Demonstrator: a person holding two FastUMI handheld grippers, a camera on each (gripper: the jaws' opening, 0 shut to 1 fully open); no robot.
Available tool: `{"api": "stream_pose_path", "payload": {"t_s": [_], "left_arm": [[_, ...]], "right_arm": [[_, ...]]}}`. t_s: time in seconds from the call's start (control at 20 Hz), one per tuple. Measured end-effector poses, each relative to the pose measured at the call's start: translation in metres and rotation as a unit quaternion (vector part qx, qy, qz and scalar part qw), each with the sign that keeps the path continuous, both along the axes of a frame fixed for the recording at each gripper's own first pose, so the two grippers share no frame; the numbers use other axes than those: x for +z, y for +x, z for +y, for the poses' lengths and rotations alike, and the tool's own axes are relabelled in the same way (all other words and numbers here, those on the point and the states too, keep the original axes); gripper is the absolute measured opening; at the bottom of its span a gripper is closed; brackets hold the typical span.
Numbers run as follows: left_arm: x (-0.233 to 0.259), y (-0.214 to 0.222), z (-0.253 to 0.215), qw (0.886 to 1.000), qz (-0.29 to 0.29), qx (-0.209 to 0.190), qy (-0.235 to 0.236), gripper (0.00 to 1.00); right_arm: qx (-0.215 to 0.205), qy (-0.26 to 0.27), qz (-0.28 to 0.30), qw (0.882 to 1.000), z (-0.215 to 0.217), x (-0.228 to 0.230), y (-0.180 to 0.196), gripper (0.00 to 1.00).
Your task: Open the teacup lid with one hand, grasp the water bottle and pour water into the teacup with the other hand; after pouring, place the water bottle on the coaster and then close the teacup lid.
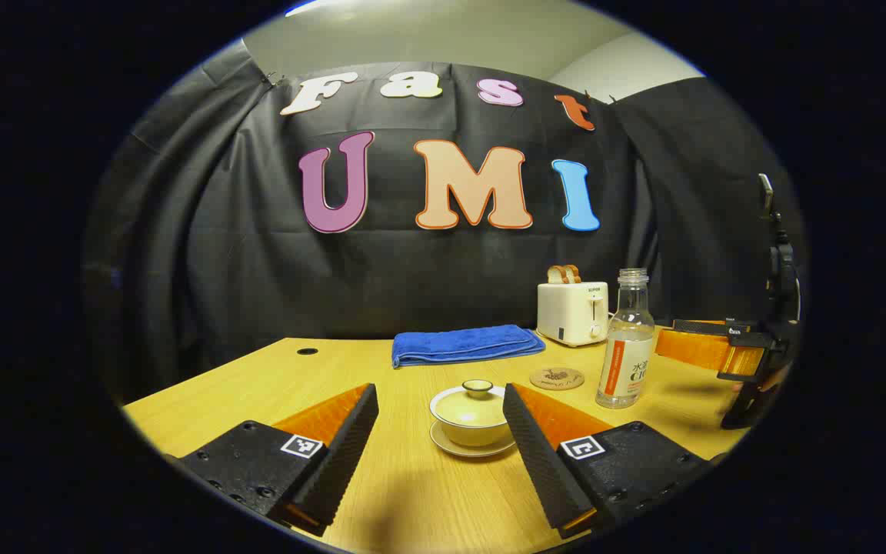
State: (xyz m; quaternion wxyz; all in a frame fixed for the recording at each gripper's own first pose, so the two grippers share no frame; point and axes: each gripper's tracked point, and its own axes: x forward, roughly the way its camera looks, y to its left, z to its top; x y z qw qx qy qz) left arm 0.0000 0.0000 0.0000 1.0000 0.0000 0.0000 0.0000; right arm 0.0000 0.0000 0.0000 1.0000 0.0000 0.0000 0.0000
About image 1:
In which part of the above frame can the cream saucer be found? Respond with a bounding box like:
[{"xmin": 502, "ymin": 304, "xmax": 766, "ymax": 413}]
[{"xmin": 429, "ymin": 422, "xmax": 518, "ymax": 459}]

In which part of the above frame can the cream teacup lid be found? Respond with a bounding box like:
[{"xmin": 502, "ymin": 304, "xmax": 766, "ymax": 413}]
[{"xmin": 431, "ymin": 379, "xmax": 507, "ymax": 428}]

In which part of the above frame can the clear plastic water bottle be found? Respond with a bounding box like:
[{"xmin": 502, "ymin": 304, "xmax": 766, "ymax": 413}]
[{"xmin": 595, "ymin": 268, "xmax": 655, "ymax": 409}]

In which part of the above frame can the cream toaster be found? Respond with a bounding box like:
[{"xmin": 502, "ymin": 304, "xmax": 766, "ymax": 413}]
[{"xmin": 536, "ymin": 281, "xmax": 610, "ymax": 348}]

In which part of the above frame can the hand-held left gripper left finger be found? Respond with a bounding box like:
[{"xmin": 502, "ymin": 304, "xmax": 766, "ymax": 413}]
[{"xmin": 174, "ymin": 383, "xmax": 379, "ymax": 537}]

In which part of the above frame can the cream teacup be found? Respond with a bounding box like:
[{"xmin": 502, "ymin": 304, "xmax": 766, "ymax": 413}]
[{"xmin": 429, "ymin": 406, "xmax": 515, "ymax": 448}]

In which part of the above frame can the round cork coaster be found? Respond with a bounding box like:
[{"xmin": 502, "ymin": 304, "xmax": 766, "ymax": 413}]
[{"xmin": 529, "ymin": 366, "xmax": 585, "ymax": 391}]

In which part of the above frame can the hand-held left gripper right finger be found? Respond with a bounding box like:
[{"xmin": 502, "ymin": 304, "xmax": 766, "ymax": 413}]
[{"xmin": 503, "ymin": 383, "xmax": 713, "ymax": 539}]

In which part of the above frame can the black backdrop cloth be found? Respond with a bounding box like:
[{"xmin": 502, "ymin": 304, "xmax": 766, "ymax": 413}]
[{"xmin": 82, "ymin": 38, "xmax": 805, "ymax": 401}]

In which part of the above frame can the folded blue towel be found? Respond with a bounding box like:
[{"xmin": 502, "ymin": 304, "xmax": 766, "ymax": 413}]
[{"xmin": 391, "ymin": 324, "xmax": 546, "ymax": 369}]

